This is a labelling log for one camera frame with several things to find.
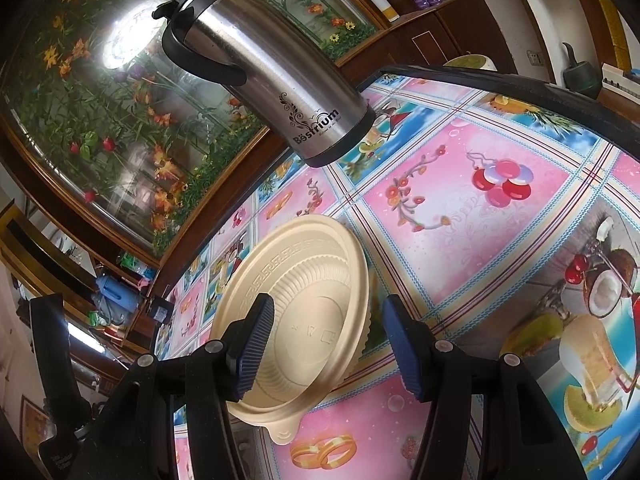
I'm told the small beige plastic bowl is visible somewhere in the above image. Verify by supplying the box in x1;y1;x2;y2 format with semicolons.
210;214;371;445

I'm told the small black jar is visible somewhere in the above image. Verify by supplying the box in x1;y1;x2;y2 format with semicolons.
149;296;175;324

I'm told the blue thermos flask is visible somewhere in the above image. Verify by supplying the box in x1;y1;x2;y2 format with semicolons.
96;275;140;313

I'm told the colourful patterned tablecloth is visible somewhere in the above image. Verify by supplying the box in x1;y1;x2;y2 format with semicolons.
154;74;639;479

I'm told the floral glass partition panel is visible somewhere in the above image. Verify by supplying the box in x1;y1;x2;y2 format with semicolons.
1;0;375;256

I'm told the white green trash bin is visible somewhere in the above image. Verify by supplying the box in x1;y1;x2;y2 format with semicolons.
445;54;497;72

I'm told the stainless steel thermos jug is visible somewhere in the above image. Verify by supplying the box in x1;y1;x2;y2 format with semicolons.
152;0;375;167

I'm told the framed wall picture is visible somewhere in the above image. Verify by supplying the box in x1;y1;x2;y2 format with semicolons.
20;396;54;460

